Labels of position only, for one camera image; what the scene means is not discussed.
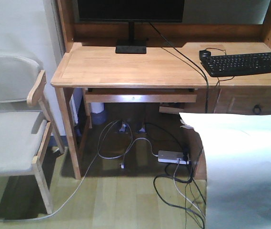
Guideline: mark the white paper sheet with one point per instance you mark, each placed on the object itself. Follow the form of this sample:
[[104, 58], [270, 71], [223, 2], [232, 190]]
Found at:
[[238, 158]]

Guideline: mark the wooden desk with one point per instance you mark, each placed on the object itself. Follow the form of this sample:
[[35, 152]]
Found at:
[[166, 73]]

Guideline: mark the white power strip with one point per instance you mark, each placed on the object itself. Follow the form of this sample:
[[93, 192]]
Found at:
[[172, 157]]

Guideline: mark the black computer mouse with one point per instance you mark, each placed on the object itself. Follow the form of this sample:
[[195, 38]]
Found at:
[[204, 54]]

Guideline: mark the black computer monitor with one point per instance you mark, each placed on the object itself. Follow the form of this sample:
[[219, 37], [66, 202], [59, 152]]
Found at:
[[130, 11]]

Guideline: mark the black keyboard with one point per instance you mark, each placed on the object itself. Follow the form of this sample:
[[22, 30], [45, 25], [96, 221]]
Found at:
[[237, 64]]

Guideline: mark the wooden chair grey cushions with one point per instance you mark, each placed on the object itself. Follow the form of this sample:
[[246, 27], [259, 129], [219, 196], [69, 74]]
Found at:
[[24, 135]]

